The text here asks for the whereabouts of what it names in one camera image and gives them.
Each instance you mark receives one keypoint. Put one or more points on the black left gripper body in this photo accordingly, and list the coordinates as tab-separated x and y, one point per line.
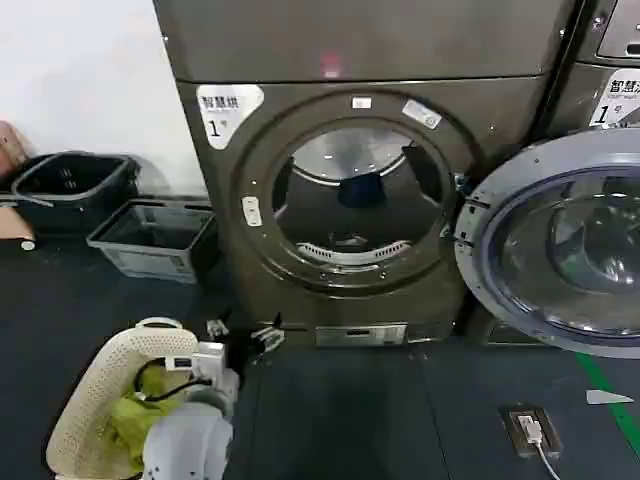
239	356

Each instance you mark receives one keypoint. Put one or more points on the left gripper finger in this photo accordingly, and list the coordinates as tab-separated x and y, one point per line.
267	339
217	329

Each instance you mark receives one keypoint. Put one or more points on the grey plastic crate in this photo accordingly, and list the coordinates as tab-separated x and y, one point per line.
150	250

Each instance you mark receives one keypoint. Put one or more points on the yellow-green garment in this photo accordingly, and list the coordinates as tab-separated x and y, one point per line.
135	417

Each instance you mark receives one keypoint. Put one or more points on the grey dryer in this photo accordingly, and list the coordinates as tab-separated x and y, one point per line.
575	95
360	35
615	30
380	280

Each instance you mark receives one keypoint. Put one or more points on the white perforated laundry basket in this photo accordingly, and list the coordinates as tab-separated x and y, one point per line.
95	400

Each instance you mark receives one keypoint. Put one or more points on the dark blue garment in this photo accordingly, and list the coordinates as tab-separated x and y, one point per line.
361	192

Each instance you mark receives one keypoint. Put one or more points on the white number sticker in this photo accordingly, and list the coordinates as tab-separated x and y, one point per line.
225	115
617	100

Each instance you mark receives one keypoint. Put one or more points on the metal floor socket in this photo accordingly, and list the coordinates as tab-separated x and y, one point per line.
515	435

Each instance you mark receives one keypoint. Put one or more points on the brown cardboard box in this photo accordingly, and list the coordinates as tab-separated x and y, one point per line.
12	150

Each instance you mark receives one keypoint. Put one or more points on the white power plug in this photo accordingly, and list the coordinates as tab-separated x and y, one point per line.
530	427

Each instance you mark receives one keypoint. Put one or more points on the round glass dryer door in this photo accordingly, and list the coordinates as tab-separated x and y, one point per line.
565	250

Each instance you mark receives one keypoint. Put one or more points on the white arrow floor sticker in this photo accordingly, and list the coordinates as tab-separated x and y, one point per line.
607	397

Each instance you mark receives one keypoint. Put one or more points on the green floor tape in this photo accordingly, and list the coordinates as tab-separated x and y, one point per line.
607	400

